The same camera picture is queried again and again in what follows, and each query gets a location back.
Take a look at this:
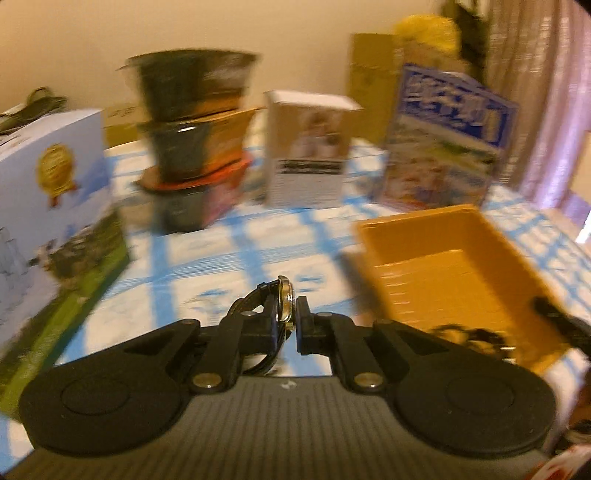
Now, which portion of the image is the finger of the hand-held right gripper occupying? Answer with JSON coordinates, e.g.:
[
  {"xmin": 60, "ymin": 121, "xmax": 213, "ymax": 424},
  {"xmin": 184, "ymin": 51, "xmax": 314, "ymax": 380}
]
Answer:
[{"xmin": 533, "ymin": 298, "xmax": 591, "ymax": 358}]

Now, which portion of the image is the yellow plastic tray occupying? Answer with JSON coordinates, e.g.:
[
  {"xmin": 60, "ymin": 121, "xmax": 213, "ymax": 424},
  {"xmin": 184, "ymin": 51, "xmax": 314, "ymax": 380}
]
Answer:
[{"xmin": 353, "ymin": 204, "xmax": 578, "ymax": 374}]

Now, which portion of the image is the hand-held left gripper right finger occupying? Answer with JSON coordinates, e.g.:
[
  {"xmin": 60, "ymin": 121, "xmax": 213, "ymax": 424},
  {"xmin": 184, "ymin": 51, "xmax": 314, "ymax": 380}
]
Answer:
[{"xmin": 294, "ymin": 296, "xmax": 462, "ymax": 395}]

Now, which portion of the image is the black strap wristwatch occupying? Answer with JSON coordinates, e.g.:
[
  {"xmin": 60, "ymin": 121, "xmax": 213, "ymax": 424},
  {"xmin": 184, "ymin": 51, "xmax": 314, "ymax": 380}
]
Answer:
[{"xmin": 225, "ymin": 276, "xmax": 297, "ymax": 374}]

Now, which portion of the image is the black cable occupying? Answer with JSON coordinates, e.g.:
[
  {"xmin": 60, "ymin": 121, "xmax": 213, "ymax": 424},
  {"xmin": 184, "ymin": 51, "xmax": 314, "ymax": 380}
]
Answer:
[{"xmin": 0, "ymin": 87, "xmax": 68, "ymax": 134}]

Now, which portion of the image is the black instant food bowl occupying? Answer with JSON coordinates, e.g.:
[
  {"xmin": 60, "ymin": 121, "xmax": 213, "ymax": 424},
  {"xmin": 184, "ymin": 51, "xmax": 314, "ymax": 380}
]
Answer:
[{"xmin": 119, "ymin": 48, "xmax": 259, "ymax": 123}]

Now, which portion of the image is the pale milk box with cow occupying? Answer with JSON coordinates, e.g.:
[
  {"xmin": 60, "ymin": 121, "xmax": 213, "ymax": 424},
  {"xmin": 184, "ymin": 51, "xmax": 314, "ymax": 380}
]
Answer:
[{"xmin": 0, "ymin": 108, "xmax": 131, "ymax": 407}]

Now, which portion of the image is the dark blue milk box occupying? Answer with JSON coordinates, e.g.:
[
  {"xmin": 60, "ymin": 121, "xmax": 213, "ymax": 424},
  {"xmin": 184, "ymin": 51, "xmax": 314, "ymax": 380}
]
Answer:
[{"xmin": 379, "ymin": 64, "xmax": 520, "ymax": 213}]

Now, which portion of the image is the pink curtain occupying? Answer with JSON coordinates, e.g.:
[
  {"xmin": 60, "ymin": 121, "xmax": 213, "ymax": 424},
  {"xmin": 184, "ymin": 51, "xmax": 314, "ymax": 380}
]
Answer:
[{"xmin": 480, "ymin": 0, "xmax": 591, "ymax": 241}]

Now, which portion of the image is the white product box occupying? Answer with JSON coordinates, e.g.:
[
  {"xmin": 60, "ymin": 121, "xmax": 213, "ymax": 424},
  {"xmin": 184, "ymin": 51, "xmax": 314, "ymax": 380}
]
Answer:
[{"xmin": 264, "ymin": 90, "xmax": 363, "ymax": 208}]

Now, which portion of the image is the red checked clothing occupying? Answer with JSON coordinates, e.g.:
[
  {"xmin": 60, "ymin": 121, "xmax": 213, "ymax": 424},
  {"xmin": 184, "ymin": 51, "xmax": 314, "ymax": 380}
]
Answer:
[{"xmin": 531, "ymin": 415, "xmax": 591, "ymax": 480}]

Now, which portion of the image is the yellow plastic bag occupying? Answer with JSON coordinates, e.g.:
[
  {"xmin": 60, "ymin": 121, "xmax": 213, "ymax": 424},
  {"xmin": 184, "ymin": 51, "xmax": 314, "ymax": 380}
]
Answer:
[{"xmin": 392, "ymin": 14, "xmax": 462, "ymax": 54}]

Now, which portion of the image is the red instant food bowl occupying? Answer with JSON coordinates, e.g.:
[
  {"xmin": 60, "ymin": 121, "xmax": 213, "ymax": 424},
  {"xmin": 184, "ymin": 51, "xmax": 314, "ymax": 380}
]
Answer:
[{"xmin": 134, "ymin": 154, "xmax": 254, "ymax": 234}]

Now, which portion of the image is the beige cardboard box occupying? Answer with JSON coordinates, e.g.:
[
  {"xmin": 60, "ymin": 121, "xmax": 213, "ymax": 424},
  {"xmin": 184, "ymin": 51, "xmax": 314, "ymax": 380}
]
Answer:
[{"xmin": 104, "ymin": 102, "xmax": 153, "ymax": 148}]

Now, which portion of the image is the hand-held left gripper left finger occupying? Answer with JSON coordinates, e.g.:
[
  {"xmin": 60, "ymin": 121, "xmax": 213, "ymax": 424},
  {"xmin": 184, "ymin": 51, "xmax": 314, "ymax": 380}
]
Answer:
[{"xmin": 122, "ymin": 310, "xmax": 283, "ymax": 395}]

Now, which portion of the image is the blue checked tablecloth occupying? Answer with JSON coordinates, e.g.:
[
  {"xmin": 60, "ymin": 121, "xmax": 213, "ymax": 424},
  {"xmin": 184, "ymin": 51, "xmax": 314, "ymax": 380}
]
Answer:
[{"xmin": 0, "ymin": 138, "xmax": 591, "ymax": 416}]

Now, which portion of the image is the dark bead bracelet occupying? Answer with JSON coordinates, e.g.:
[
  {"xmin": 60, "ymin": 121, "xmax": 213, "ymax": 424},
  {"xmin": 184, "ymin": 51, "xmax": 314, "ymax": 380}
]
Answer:
[{"xmin": 427, "ymin": 324, "xmax": 515, "ymax": 358}]

